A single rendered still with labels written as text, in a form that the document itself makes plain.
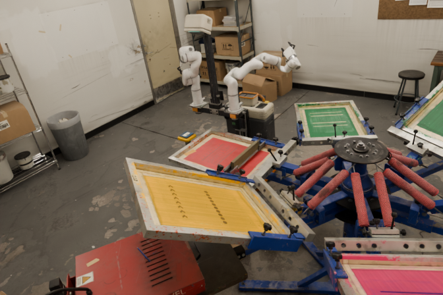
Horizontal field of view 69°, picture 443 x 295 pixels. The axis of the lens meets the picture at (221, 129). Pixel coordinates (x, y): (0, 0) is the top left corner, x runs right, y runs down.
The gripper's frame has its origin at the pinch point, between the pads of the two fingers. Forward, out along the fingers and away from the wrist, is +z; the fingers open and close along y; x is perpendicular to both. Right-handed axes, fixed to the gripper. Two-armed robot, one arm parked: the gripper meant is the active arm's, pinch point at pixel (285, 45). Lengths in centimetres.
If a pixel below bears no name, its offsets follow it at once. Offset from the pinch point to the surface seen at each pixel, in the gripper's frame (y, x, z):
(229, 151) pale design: 62, -68, -86
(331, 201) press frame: -8, -77, -160
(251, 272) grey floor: 107, -47, -180
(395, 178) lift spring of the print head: -46, -70, -163
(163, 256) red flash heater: 42, -169, -159
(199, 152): 80, -84, -77
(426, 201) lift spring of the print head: -51, -63, -180
